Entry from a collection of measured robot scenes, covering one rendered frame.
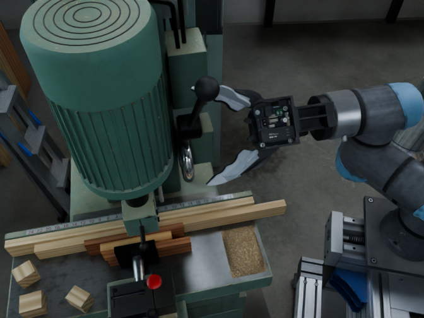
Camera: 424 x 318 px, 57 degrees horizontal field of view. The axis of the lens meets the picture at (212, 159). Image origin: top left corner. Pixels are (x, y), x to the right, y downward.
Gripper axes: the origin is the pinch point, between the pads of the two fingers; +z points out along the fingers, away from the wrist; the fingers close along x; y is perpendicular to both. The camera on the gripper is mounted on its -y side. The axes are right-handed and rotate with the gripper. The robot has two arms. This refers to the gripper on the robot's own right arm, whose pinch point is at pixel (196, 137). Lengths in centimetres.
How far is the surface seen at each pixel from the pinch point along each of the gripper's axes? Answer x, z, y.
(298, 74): -44, -99, -205
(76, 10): -18.4, 13.9, 7.9
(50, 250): 19, 35, -35
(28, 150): -11, 59, -110
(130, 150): 0.4, 10.4, -0.5
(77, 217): 15, 32, -56
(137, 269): 25.2, 14.8, -26.7
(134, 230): 16.6, 13.9, -25.6
